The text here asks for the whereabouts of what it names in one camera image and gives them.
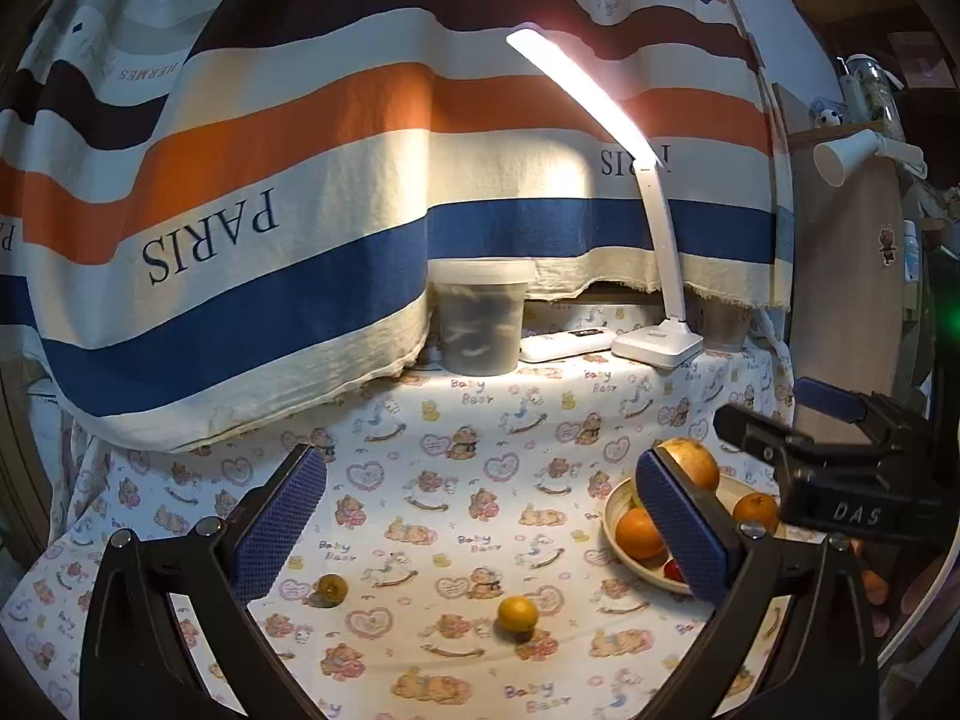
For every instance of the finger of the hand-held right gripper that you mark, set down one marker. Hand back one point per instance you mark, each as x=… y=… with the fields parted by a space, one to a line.
x=757 y=435
x=825 y=399

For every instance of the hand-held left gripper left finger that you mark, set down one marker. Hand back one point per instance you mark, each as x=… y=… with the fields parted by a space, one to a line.
x=277 y=525

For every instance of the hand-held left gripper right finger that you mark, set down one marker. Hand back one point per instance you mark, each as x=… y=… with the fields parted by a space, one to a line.
x=682 y=532

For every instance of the small red fruit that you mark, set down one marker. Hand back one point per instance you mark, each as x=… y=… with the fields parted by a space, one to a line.
x=673 y=570

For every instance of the orange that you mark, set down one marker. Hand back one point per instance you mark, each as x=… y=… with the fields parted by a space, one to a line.
x=639 y=532
x=756 y=511

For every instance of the cream round plate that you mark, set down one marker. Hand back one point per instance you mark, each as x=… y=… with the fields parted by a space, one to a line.
x=621 y=504

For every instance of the large yellow pomelo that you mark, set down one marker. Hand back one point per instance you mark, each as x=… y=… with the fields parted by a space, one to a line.
x=694 y=463

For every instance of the small yellow citrus fruit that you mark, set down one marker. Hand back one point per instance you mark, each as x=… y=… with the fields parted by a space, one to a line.
x=517 y=613

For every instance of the person's right hand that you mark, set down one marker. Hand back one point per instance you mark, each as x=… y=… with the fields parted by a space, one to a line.
x=874 y=589

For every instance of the small brown fruit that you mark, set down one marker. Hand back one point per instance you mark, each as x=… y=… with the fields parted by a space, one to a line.
x=331 y=589

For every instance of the white bottle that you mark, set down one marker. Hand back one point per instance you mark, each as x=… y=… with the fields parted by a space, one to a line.
x=910 y=251

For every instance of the bear sticker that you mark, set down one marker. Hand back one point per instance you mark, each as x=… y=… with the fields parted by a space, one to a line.
x=889 y=240

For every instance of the bear printed cloth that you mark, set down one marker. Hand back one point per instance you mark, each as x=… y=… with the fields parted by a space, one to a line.
x=450 y=480

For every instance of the white remote control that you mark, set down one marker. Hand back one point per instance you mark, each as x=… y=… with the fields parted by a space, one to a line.
x=566 y=345

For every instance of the white desk lamp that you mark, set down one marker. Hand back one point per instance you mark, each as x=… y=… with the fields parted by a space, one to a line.
x=660 y=240

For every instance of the white spotlight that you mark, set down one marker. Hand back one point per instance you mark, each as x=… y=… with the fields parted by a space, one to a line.
x=840 y=157

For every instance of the small panda figurine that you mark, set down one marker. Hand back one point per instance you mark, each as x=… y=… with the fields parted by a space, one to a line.
x=825 y=118

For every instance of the translucent lidded plastic container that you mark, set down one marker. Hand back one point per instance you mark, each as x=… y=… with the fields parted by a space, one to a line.
x=480 y=322

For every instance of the glass jar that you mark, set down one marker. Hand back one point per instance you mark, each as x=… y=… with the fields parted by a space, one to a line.
x=870 y=86

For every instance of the striped cloth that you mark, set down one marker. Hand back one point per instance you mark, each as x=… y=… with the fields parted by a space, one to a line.
x=300 y=165

